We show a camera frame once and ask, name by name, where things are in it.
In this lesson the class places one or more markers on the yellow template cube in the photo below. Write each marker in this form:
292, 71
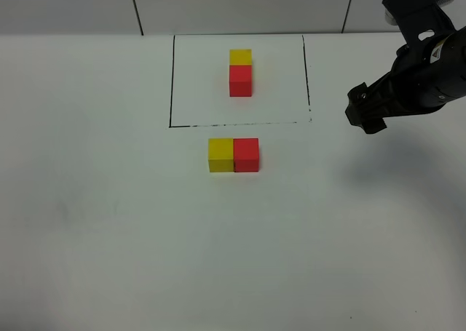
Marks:
240, 57

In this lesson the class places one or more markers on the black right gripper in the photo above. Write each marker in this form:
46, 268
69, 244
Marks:
427, 75

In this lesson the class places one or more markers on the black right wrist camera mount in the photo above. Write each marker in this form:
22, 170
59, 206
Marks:
414, 17

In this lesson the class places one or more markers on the red template cube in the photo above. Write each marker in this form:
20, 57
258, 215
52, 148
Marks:
240, 80

